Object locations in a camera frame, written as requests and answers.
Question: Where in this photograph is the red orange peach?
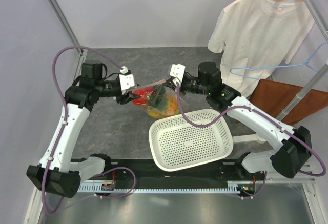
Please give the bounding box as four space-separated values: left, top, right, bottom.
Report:
132 86 153 106

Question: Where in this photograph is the clear zip top bag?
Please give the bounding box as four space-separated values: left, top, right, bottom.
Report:
132 80 180 119

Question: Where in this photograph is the orange toy pineapple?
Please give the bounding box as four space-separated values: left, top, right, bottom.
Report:
146 84 180 119

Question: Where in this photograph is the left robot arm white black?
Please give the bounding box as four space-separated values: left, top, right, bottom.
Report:
26 60 137 198

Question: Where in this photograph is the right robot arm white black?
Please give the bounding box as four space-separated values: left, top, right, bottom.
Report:
166 62 311 180

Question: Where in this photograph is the white perforated plastic basket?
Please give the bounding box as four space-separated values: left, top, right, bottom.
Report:
149 114 234 172

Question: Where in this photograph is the white t-shirt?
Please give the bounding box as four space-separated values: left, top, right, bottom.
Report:
208 0 314 97

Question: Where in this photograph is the brown cloth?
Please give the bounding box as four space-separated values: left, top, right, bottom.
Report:
249 79 327 126

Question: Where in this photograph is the blue clothes hanger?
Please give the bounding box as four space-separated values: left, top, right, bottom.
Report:
230 42 327 80

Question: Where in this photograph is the silver clothes rack pole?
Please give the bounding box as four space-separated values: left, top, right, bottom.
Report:
276 62 328 121

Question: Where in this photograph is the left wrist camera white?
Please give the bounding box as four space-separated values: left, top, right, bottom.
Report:
119 66 135 94

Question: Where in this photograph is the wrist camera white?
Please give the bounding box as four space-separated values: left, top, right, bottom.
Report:
119 66 135 94
169 64 186 86

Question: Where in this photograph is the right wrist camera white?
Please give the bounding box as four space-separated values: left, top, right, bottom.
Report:
169 64 186 86

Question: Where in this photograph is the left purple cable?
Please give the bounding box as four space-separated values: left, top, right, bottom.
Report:
40 46 126 215

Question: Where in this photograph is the purple cable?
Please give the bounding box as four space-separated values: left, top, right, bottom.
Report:
176 84 327 199
40 46 126 215

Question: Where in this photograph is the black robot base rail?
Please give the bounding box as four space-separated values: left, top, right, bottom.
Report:
85 159 265 189

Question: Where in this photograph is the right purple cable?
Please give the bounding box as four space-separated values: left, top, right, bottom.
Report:
176 84 327 199

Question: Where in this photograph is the white cable duct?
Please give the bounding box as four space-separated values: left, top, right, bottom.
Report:
77 181 253 194

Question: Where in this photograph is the aluminium frame post left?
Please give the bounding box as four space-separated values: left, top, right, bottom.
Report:
48 0 79 46

